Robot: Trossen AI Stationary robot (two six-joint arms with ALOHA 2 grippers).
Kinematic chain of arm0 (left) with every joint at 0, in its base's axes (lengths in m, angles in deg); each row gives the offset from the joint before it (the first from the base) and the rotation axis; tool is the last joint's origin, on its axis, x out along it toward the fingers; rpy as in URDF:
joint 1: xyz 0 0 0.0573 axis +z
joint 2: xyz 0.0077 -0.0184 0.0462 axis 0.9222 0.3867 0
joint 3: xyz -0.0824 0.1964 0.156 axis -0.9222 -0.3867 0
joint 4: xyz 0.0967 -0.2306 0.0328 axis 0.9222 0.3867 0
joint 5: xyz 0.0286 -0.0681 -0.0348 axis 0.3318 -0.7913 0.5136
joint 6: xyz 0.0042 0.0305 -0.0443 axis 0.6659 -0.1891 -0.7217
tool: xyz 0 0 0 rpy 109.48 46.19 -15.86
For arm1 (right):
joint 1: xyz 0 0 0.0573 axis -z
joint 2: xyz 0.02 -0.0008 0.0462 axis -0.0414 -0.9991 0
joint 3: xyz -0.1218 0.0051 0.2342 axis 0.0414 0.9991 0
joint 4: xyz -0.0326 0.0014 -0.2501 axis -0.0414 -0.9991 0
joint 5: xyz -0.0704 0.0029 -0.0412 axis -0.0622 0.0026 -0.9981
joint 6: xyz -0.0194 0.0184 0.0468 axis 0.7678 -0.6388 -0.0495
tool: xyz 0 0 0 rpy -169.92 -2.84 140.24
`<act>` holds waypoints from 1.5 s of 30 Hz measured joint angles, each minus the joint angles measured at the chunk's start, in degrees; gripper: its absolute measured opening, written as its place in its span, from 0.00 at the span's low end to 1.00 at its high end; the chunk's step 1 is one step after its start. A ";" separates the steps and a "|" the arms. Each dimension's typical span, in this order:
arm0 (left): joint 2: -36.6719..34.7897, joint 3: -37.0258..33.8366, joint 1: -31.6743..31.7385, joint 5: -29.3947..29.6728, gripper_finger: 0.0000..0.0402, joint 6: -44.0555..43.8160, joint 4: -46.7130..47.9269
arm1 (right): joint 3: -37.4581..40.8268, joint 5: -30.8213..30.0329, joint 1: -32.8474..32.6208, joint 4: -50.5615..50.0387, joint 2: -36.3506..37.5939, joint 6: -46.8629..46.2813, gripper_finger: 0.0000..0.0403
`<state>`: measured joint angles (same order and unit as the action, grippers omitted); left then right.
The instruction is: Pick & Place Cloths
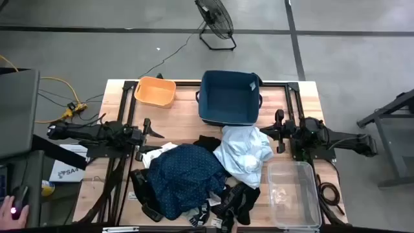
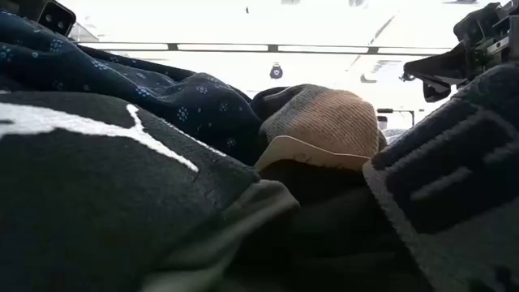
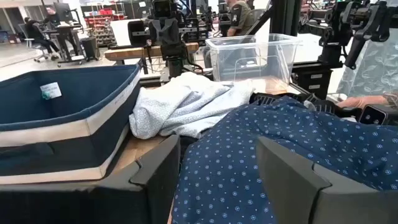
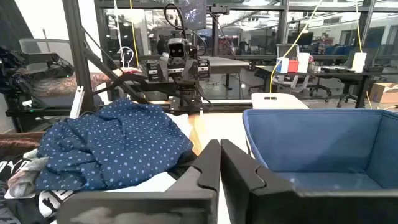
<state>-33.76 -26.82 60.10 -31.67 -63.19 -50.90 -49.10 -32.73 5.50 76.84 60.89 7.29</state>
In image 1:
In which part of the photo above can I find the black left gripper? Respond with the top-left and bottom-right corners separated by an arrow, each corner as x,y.
129,118 -> 165,162

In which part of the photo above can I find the black diagonal strut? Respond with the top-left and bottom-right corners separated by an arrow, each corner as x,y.
32,134 -> 88,171

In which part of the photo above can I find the navy dotted shirt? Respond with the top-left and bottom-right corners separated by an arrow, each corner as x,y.
147,144 -> 229,221

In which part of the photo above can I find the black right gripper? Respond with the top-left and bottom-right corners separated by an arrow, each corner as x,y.
259,109 -> 301,155

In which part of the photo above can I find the black underwear striped waistband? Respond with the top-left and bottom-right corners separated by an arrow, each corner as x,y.
212,182 -> 261,233

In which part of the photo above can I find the yellow extension cord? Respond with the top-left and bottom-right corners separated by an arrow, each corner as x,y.
0,54 -> 89,124

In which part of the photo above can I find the black table stand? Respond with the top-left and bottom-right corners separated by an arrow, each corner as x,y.
356,89 -> 414,188

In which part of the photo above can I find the silver aluminium bar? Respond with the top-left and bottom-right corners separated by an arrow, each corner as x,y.
102,226 -> 140,233

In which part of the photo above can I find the person's hand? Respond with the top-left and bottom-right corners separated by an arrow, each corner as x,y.
0,195 -> 30,231

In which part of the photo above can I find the black floor fan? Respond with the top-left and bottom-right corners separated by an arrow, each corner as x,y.
194,0 -> 237,52

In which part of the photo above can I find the blue fabric basket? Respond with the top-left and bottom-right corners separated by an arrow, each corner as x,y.
195,69 -> 263,127

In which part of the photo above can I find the clear plastic bin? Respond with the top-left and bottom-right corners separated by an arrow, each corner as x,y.
267,161 -> 323,230

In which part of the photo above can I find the black computer mouse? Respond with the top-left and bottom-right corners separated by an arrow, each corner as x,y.
8,184 -> 30,221

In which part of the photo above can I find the white cloth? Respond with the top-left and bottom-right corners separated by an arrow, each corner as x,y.
141,141 -> 179,169

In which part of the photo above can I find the backlit keyboard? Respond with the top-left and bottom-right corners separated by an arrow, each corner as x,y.
0,166 -> 8,197

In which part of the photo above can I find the light blue shirt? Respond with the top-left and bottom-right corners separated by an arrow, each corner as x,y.
212,125 -> 275,190

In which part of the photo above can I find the orange plastic bin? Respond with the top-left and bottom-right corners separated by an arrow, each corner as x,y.
134,76 -> 177,109

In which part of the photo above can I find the dark grey desk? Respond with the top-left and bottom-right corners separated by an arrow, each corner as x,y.
0,150 -> 45,229

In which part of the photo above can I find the coiled black cable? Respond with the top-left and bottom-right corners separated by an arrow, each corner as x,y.
316,174 -> 346,216

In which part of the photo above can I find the yellow ball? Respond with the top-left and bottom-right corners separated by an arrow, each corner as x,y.
41,180 -> 56,197

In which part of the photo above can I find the white cardboard box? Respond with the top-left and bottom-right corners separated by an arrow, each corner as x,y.
48,144 -> 90,183

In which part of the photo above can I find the black fan cable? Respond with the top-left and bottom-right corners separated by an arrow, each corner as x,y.
138,21 -> 206,80

